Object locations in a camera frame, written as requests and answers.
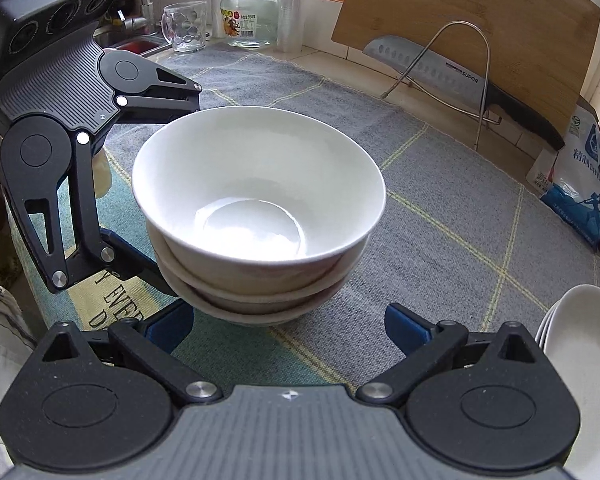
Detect tall stack of plastic cups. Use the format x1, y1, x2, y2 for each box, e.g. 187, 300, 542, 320
277, 0, 309, 54

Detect short stack of plastic cups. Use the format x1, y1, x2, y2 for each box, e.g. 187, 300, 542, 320
209, 0, 226, 41

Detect white blue salt bag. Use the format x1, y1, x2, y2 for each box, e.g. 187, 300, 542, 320
526, 96, 600, 252

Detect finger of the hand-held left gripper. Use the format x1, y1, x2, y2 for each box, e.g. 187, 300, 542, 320
115, 57, 203, 127
2, 130, 181, 296

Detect person's beige jacket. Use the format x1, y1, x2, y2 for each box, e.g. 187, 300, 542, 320
0, 260, 38, 480

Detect red sink basin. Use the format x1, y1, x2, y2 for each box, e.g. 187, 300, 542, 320
94, 34, 173, 59

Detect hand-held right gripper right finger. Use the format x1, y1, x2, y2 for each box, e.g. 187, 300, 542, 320
355, 302, 551, 408

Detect steel kitchen knife black handle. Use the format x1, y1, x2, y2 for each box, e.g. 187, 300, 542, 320
362, 35, 567, 152

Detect metal wire rack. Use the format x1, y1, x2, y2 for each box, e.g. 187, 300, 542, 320
380, 21, 503, 152

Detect white plate two fruit prints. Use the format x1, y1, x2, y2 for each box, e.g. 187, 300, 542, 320
542, 285, 600, 480

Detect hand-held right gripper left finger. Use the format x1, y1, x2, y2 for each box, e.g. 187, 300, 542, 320
40, 298, 226, 408

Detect bamboo cutting board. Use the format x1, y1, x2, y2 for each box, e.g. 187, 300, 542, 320
331, 0, 600, 137

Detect glass jar fruit label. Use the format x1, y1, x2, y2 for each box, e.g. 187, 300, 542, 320
220, 0, 282, 51

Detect clear glass mug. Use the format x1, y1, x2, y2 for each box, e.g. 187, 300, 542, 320
160, 1, 209, 56

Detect white bowl pink floral print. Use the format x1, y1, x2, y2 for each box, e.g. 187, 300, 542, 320
146, 220, 370, 306
131, 106, 387, 266
155, 252, 352, 329

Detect grey green checked cloth mat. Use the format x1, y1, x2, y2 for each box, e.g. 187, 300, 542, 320
10, 42, 600, 396

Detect person's left hand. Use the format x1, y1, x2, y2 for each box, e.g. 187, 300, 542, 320
91, 147, 113, 200

